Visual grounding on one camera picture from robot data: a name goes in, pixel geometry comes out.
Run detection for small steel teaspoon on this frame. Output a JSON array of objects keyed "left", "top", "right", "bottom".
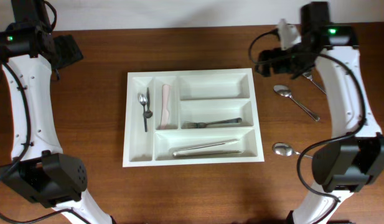
[{"left": 138, "top": 93, "right": 148, "bottom": 132}]

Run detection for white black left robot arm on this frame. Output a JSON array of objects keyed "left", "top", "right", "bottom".
[{"left": 0, "top": 0, "right": 114, "bottom": 223}]

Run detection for thin steel fork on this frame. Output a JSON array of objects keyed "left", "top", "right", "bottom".
[{"left": 182, "top": 118, "right": 243, "bottom": 129}]

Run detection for pink plastic knife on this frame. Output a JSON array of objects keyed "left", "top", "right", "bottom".
[{"left": 160, "top": 85, "right": 171, "bottom": 129}]

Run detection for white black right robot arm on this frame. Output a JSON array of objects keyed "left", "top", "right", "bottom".
[{"left": 254, "top": 1, "right": 384, "bottom": 223}]

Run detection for large steel spoon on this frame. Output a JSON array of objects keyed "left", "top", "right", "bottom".
[{"left": 273, "top": 85, "right": 320, "bottom": 121}]

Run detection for white plastic cutlery tray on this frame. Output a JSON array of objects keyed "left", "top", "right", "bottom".
[{"left": 123, "top": 68, "right": 264, "bottom": 167}]

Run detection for steel tongs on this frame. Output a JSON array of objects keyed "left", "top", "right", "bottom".
[{"left": 172, "top": 139, "right": 241, "bottom": 157}]

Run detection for steel fork with thick handle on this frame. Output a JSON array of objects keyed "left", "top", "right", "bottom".
[{"left": 302, "top": 72, "right": 326, "bottom": 94}]

